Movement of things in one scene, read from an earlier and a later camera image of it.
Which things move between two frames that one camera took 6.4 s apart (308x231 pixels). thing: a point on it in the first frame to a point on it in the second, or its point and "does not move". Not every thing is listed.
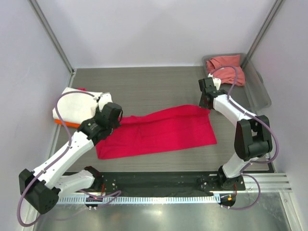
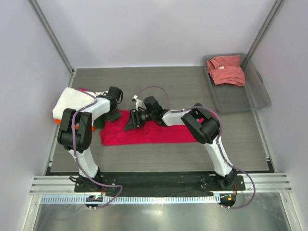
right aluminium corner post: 271,15 does not move
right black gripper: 201,104 to 134,121
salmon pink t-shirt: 227,75 does not move
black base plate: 168,183 does not move
